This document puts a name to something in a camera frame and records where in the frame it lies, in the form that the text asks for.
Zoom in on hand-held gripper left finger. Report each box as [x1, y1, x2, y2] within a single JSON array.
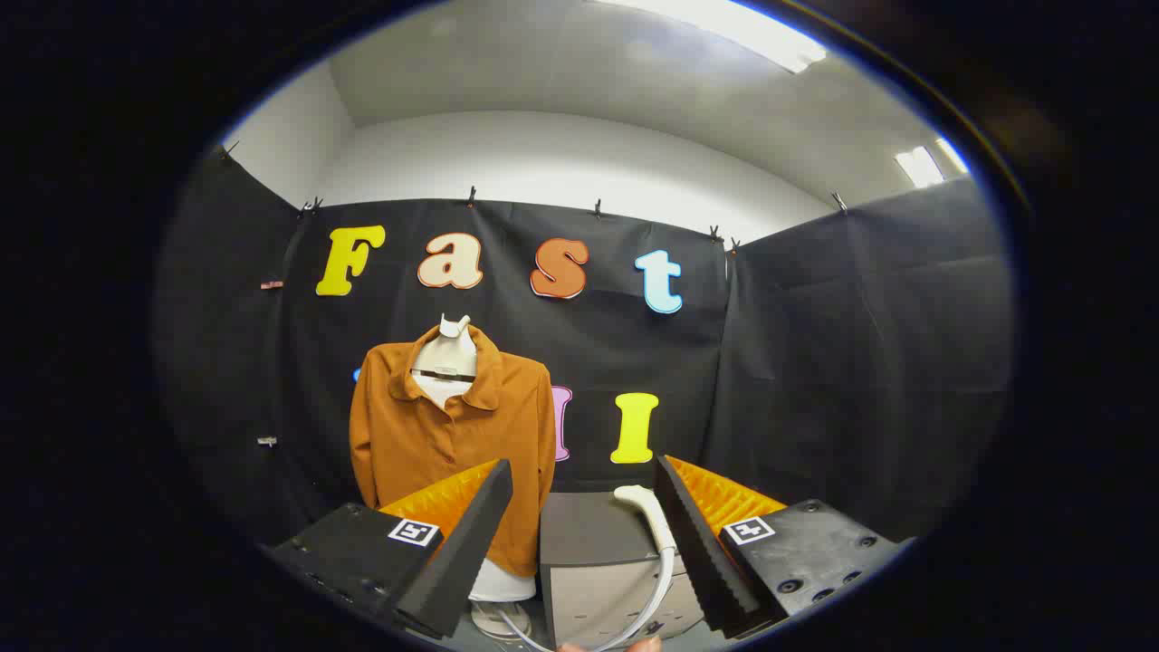
[[270, 458, 514, 640]]

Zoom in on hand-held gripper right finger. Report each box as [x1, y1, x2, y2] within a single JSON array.
[[654, 455, 914, 640]]

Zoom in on white garment steamer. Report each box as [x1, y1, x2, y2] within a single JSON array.
[[496, 484, 678, 652]]

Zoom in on orange-brown button shirt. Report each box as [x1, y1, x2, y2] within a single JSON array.
[[349, 324, 558, 579]]

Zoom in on mannequin stand base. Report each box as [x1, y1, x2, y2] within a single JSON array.
[[469, 599, 535, 642]]

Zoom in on grey cabinet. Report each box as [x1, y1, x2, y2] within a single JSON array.
[[540, 491, 707, 649]]

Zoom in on white mannequin torso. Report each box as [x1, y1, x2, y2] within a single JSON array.
[[410, 313, 537, 604]]

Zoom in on black backdrop cloth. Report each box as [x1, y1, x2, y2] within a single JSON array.
[[152, 145, 1013, 553]]

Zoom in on row of black cloth clips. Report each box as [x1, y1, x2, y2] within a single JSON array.
[[220, 140, 850, 254]]

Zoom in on long ceiling light panel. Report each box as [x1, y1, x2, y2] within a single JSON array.
[[589, 0, 829, 75]]

